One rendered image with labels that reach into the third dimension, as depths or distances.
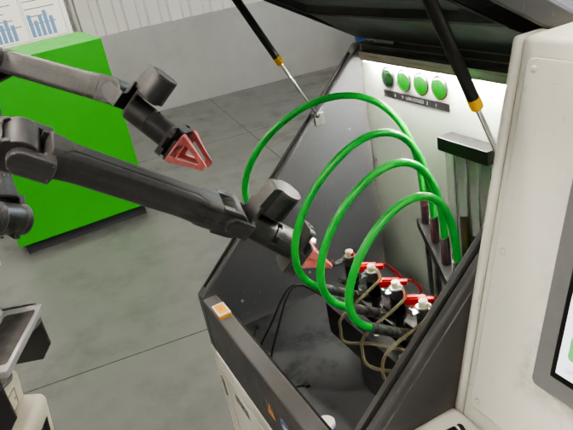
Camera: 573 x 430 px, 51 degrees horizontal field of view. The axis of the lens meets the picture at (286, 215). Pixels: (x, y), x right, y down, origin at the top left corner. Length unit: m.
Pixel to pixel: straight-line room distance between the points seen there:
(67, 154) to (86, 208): 3.56
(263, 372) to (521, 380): 0.52
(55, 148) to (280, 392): 0.60
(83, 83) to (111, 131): 3.03
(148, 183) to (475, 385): 0.62
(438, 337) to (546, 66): 0.43
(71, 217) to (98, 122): 0.71
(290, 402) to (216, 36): 6.78
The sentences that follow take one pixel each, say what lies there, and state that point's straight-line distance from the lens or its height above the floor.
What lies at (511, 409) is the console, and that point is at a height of 1.05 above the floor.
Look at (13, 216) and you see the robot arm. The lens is 1.52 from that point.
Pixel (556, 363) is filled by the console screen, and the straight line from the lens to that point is 0.89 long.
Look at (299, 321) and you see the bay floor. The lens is 1.56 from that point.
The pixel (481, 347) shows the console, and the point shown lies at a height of 1.11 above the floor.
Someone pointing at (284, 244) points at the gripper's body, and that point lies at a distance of 1.16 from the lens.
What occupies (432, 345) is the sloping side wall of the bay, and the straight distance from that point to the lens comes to 0.98.
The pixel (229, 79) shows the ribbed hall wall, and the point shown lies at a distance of 7.81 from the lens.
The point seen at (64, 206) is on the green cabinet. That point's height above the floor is 0.26.
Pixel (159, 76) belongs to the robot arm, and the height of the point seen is 1.51.
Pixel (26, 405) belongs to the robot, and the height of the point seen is 0.80.
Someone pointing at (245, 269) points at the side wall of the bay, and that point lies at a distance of 1.52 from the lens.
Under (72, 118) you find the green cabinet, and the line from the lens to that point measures 4.36.
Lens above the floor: 1.73
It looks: 25 degrees down
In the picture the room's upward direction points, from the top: 11 degrees counter-clockwise
